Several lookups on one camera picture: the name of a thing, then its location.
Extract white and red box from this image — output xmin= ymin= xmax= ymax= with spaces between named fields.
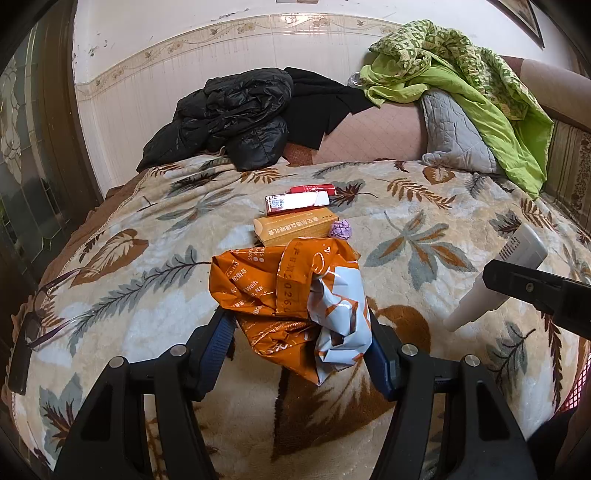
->
xmin=264 ymin=191 xmax=331 ymax=216

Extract grey quilted pillow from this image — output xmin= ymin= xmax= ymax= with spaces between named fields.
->
xmin=420 ymin=88 xmax=502 ymax=175

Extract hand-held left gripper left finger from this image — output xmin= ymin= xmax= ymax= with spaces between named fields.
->
xmin=53 ymin=308 xmax=237 ymax=480

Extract glass panel door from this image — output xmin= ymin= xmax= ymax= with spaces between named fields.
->
xmin=0 ymin=23 xmax=102 ymax=278

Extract orange wrapper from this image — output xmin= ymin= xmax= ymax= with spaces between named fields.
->
xmin=210 ymin=236 xmax=374 ymax=386

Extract dark picture frame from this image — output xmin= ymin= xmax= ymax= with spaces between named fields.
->
xmin=489 ymin=0 xmax=546 ymax=49

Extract leaf print blanket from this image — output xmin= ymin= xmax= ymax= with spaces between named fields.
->
xmin=0 ymin=154 xmax=591 ymax=480

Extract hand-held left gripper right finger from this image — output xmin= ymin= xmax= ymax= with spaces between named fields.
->
xmin=366 ymin=309 xmax=539 ymax=480

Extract black puffer jacket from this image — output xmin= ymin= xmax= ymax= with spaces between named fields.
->
xmin=136 ymin=68 xmax=296 ymax=172

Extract narrow white box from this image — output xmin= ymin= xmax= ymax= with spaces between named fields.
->
xmin=442 ymin=223 xmax=549 ymax=332

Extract green patterned quilt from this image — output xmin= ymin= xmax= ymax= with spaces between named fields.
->
xmin=359 ymin=19 xmax=555 ymax=199

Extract orange box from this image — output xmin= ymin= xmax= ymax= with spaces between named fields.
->
xmin=253 ymin=206 xmax=340 ymax=247

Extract black cloth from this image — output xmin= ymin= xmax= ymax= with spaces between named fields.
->
xmin=283 ymin=67 xmax=376 ymax=151

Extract eyeglasses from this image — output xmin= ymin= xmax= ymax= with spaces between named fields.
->
xmin=7 ymin=268 xmax=109 ymax=395

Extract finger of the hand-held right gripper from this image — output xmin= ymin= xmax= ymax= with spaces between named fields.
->
xmin=482 ymin=259 xmax=591 ymax=342

